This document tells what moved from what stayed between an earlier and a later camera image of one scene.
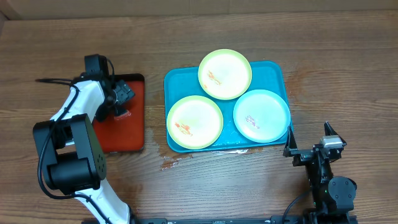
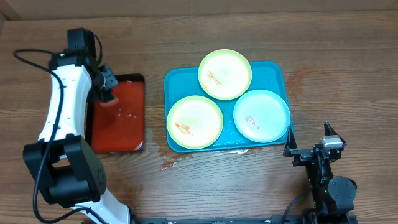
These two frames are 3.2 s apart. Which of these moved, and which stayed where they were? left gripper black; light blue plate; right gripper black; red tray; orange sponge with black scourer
Moved: orange sponge with black scourer; left gripper black
Stayed: light blue plate; right gripper black; red tray
